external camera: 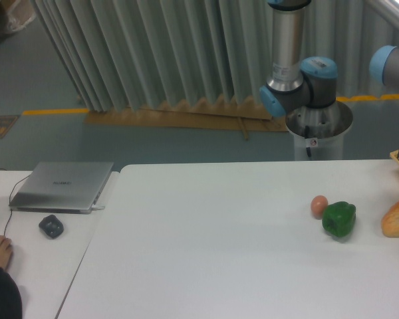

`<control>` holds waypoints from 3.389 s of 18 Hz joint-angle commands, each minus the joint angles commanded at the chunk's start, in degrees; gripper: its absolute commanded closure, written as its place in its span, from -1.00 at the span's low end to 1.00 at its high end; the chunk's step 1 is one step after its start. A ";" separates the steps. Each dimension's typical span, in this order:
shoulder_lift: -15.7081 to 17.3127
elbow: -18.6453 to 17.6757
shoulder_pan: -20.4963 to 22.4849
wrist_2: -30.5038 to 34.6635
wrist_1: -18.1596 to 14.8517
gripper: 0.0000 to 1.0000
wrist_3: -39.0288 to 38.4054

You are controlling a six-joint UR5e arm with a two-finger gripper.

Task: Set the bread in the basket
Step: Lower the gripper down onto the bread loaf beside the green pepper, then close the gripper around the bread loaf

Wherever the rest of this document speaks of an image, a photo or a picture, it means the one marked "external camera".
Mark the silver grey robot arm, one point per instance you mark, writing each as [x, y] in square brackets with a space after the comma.
[306, 90]

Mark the black sleeve forearm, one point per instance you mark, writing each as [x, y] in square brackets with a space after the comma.
[10, 297]

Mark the yellow wicker basket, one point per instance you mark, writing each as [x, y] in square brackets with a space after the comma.
[394, 156]

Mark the green bell pepper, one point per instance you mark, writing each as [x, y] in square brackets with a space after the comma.
[339, 219]

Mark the brown egg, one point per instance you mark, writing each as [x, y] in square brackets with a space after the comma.
[319, 204]

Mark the brown cardboard sheet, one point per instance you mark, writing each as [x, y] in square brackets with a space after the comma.
[245, 117]

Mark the grey-green pleated curtain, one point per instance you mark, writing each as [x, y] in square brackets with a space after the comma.
[142, 53]

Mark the silver closed laptop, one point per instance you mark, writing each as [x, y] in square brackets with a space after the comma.
[63, 187]

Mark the clear plastic bag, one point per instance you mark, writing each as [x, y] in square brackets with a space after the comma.
[15, 15]

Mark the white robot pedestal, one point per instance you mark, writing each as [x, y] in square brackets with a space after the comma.
[318, 149]

